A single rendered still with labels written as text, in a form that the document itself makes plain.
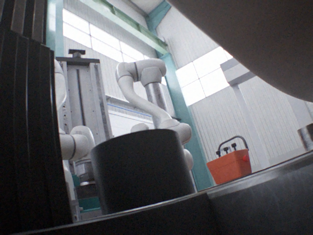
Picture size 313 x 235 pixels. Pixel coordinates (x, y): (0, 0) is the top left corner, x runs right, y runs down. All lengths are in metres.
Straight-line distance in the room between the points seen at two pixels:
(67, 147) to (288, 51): 0.77
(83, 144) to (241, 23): 0.78
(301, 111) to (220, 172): 2.99
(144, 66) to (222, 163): 0.74
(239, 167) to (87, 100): 1.07
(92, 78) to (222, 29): 1.47
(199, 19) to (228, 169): 0.95
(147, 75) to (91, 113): 0.47
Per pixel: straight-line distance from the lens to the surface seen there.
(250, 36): 0.33
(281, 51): 0.41
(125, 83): 1.37
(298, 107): 4.05
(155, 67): 1.46
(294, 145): 14.34
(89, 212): 1.18
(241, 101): 4.26
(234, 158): 1.12
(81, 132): 0.98
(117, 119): 10.92
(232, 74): 4.22
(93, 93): 1.66
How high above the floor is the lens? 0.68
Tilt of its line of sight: 21 degrees up
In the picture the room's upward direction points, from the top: 16 degrees counter-clockwise
